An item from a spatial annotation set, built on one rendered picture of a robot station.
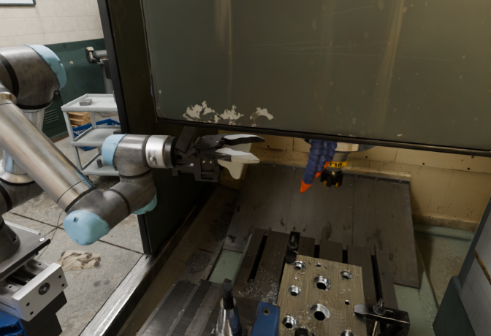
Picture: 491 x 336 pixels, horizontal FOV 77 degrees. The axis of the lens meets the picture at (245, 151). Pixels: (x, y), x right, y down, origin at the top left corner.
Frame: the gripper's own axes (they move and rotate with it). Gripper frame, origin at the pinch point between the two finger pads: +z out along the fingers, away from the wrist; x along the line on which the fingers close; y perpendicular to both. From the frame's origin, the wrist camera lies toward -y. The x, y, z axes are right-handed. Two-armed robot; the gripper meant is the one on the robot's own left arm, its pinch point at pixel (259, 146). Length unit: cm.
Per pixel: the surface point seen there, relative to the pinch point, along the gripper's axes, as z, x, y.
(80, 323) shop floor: -115, -45, 140
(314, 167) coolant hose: 10.5, 18.4, -5.2
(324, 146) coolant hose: 11.8, 16.7, -7.9
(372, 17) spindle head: 13.1, 32.3, -25.7
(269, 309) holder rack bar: 4.1, 21.8, 21.8
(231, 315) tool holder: -1.2, 28.1, 16.2
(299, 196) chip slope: 11, -84, 67
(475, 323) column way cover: 58, -6, 54
